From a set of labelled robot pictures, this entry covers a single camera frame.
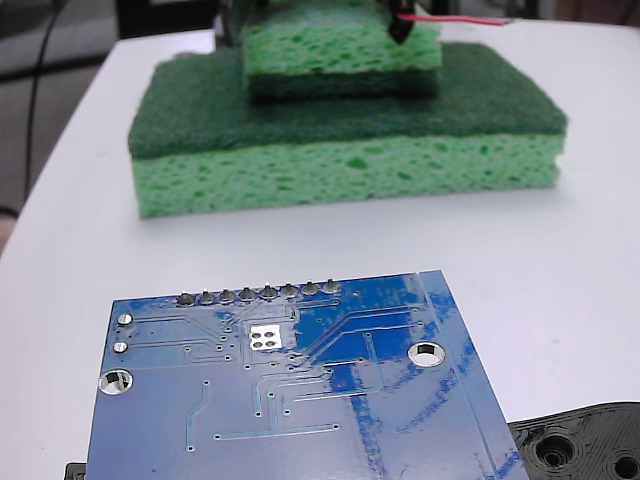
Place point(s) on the small green sponge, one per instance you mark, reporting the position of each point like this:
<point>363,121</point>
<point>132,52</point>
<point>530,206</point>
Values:
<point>325,45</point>

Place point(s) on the blue circuit board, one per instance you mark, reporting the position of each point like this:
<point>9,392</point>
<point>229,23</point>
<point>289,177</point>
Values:
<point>325,425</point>

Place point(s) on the black box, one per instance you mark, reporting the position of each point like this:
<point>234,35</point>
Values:
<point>165,17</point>

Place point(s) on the large green sponge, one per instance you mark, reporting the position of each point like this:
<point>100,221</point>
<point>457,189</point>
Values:
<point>400,170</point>

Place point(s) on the black printed bracket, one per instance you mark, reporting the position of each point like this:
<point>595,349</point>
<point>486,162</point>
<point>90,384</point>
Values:
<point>575,440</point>

